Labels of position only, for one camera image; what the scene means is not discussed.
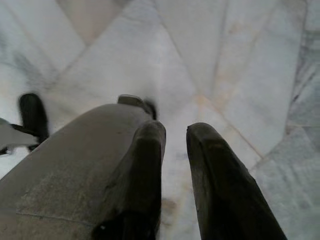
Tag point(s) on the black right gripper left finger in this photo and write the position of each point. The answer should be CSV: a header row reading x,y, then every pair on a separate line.
x,y
140,175

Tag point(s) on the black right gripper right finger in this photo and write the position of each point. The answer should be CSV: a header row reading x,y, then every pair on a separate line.
x,y
225,195

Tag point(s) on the black robot left foot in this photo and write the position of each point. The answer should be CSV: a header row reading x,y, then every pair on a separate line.
x,y
32,115

